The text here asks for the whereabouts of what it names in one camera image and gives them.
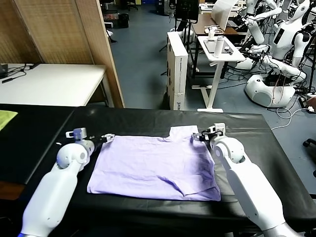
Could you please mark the small white desk gadget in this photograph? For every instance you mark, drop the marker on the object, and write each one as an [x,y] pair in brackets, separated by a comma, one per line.
[211,31]

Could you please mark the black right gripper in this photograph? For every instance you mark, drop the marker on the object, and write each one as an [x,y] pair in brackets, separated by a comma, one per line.
[207,136]

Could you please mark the white humanoid robot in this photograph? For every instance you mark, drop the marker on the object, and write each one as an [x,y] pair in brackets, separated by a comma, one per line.
[284,39]
[256,32]

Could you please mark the black trash bin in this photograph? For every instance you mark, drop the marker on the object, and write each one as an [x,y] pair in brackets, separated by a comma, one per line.
[123,21]

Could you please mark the small black table cover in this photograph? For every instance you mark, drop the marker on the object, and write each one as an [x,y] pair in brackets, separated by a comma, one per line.
[32,148]

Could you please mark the wooden folding screen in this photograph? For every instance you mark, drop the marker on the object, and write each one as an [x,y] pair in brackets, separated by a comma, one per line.
[56,29]

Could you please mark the white rectangular table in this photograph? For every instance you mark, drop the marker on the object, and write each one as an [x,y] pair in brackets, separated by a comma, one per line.
[54,84]

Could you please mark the green cloth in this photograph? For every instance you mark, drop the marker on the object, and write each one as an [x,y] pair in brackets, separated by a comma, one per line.
[6,119]

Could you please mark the white pedestal side table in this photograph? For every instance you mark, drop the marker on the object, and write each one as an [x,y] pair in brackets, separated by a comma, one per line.
[214,81]

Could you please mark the small white floor object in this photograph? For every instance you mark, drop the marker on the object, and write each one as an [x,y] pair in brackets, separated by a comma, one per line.
[111,34]

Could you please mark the black chair base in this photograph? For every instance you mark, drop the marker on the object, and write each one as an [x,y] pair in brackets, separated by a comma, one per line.
[309,144]

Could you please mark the grey tablet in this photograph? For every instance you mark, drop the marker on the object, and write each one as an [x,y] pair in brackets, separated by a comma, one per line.
[209,47]

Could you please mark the white thermos bottle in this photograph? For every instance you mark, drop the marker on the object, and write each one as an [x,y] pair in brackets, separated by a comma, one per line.
[218,47]

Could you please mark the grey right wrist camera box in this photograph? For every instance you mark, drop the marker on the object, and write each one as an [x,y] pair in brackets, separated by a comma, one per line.
[218,128]

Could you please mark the large black table cover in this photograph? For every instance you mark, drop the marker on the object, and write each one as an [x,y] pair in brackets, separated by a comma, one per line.
[266,153]

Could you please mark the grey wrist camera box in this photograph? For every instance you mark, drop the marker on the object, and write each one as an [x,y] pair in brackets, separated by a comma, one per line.
[79,133]
[218,128]

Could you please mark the brown wooden desk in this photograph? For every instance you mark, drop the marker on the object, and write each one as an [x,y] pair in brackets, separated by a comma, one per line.
[205,23]

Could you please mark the white curved sheet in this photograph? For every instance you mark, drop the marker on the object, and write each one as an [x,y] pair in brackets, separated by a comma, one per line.
[222,14]

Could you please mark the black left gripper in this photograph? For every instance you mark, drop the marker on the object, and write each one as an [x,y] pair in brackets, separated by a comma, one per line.
[98,142]

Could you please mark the lavender t-shirt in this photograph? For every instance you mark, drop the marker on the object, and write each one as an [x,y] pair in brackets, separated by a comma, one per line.
[148,168]

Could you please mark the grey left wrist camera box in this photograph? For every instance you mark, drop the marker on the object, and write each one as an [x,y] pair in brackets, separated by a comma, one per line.
[79,133]

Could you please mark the tall white cardboard box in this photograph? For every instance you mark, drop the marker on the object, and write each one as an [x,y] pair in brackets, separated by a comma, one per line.
[179,74]

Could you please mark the small black device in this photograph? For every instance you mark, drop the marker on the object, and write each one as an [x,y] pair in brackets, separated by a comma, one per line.
[228,50]

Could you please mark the black box device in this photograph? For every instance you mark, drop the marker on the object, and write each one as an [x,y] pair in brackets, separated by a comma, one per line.
[3,71]

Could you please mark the black monitor on tripod stand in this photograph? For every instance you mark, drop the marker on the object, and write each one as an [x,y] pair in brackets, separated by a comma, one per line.
[186,10]

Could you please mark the black stick device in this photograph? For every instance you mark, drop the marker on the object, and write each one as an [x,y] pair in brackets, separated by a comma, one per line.
[10,80]

